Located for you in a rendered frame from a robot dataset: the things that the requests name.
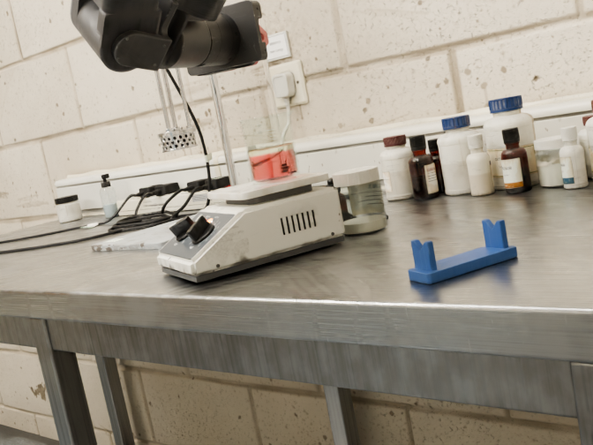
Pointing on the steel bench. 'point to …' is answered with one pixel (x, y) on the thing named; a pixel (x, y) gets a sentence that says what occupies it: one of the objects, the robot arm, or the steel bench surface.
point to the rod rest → (497, 252)
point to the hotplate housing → (264, 232)
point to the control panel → (183, 249)
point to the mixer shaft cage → (179, 139)
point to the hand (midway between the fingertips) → (260, 38)
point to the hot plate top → (266, 187)
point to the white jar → (68, 208)
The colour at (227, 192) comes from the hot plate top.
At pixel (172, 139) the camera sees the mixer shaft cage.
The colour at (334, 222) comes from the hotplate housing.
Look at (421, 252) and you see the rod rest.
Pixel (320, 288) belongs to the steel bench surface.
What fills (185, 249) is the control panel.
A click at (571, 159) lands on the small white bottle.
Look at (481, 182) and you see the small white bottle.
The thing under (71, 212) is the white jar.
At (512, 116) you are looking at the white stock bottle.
